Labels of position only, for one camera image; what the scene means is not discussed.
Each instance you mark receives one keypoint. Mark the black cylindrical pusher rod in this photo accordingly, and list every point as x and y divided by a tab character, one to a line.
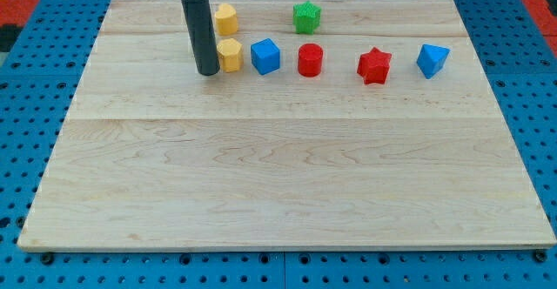
202	37

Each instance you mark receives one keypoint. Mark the yellow heart block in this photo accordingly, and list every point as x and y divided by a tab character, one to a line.
226	20

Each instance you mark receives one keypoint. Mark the green star block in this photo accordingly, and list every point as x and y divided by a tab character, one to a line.
306	17

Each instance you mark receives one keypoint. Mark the red star block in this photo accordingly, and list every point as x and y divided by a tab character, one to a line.
374	66

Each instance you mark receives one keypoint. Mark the yellow hexagon block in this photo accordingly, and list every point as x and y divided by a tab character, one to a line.
230	52

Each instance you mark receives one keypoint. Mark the blue cube block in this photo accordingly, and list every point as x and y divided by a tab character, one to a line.
265	56

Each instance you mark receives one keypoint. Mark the red cylinder block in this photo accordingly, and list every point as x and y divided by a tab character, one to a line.
310	57

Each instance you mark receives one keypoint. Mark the light wooden board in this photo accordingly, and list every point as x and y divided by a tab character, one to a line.
153	157

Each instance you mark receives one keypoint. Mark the blue triangular prism block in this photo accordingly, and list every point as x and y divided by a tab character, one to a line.
431	59

